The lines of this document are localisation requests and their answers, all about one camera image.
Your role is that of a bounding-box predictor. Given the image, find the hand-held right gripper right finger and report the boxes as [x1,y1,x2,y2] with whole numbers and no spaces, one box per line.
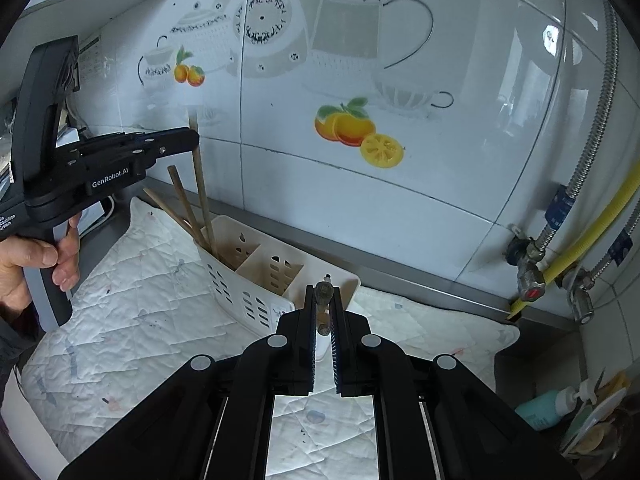
[330,285,581,480]

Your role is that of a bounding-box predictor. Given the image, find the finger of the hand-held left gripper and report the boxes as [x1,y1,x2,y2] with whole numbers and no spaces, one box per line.
[75,128,200,186]
[56,131,156,153]

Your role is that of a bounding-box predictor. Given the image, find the yellow gas hose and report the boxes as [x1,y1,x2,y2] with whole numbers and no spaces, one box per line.
[507,160,640,318]

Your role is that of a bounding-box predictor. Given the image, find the person's left hand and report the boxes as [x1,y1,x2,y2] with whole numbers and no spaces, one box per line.
[0,211,83,320]

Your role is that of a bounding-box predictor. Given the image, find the white plastic utensil holder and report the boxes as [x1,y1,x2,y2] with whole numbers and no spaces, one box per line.
[192,215,361,361]

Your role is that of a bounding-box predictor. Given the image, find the wooden spoon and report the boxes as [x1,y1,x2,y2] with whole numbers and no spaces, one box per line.
[575,427,616,456]

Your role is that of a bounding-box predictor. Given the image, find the cream quilted mat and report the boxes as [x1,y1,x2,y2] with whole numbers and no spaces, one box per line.
[15,197,521,480]

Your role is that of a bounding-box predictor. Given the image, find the metal valve with red handle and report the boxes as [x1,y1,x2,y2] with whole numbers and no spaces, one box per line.
[505,225,548,303]

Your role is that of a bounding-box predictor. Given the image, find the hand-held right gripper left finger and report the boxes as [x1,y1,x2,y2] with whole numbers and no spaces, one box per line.
[57,285,317,480]

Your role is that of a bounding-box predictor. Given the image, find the metal water valve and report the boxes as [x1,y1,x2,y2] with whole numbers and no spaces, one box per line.
[567,267,598,326]

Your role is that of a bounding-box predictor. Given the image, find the teal pump bottle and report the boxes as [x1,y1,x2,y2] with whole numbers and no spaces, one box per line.
[515,377,596,431]

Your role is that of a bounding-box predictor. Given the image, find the braided metal hose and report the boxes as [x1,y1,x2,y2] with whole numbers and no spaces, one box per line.
[537,0,621,256]
[575,225,640,286]

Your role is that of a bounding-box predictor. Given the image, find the white instruction sticker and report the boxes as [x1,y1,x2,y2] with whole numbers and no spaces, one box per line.
[75,35,108,81]

